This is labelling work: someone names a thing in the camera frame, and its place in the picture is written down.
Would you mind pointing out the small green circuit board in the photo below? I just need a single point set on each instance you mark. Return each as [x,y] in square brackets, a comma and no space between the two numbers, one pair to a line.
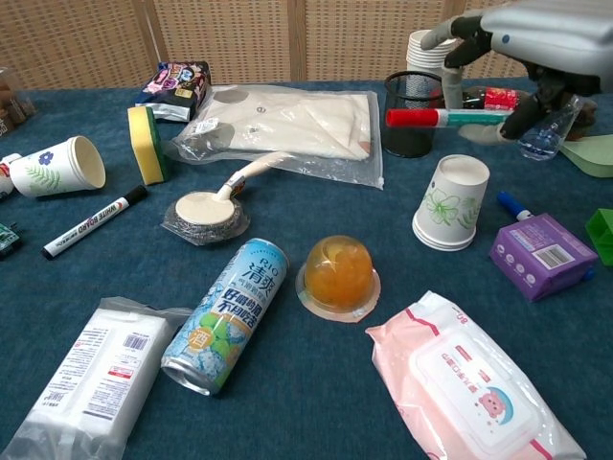
[7,239]

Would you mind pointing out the yellow green sponge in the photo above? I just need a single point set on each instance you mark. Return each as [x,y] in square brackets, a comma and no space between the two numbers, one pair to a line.
[146,148]

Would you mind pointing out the green floral paper cup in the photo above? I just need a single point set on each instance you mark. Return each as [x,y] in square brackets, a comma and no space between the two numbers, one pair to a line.
[447,211]

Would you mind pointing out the cola bottle with red label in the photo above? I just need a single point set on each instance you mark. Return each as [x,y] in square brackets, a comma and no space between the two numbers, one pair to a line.
[500,99]

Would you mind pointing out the black mesh pen holder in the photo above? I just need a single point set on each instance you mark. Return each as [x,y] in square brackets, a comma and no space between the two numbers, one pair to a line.
[409,141]

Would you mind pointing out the light blue drink can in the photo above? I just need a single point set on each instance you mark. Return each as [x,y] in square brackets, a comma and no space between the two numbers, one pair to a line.
[230,316]

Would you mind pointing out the green toy block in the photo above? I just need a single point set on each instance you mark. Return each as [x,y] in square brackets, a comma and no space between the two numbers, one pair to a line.
[602,235]

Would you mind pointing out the pink wet wipes pack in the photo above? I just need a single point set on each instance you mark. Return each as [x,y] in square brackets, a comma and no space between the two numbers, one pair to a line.
[460,383]

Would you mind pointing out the clear plastic water bottle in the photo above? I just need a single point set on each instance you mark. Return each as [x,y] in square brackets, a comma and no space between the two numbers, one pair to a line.
[551,134]

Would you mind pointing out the white bottle with red print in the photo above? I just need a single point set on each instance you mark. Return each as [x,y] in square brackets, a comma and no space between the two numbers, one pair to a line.
[6,177]

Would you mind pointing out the cream cloth in clear bag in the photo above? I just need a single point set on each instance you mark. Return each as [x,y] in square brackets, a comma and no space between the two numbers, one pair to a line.
[297,124]

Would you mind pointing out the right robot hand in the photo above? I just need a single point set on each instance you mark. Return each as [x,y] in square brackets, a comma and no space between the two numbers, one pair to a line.
[551,38]

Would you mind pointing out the red-capped whiteboard marker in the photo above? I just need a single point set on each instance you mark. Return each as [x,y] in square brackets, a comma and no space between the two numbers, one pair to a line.
[416,117]

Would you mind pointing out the woven folding screen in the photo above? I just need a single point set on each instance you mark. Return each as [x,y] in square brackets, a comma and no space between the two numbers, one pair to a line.
[239,38]

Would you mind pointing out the blue flower paper cup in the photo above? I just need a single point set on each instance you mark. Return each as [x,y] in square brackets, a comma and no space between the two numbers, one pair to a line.
[48,170]

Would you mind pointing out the black whiteboard marker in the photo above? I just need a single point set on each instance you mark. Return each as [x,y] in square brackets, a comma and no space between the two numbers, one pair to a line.
[91,223]

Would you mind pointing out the blue marker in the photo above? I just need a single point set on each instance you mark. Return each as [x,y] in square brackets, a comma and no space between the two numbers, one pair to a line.
[510,201]

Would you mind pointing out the white wipes in clear pack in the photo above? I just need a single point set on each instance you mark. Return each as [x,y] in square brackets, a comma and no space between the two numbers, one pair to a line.
[96,374]

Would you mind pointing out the purple cardboard box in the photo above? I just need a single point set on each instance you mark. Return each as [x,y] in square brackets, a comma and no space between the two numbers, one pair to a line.
[541,254]

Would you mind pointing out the stack of white paper cups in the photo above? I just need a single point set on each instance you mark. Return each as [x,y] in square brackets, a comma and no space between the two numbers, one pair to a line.
[421,60]

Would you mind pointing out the dark blue snack bag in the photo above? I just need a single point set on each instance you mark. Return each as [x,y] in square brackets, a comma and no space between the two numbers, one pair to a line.
[174,88]

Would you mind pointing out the clear box of brown snacks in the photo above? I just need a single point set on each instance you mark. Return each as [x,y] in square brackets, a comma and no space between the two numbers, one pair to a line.
[12,105]

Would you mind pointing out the orange fruit jelly cup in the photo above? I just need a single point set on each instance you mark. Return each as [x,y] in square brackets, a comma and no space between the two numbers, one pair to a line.
[339,273]

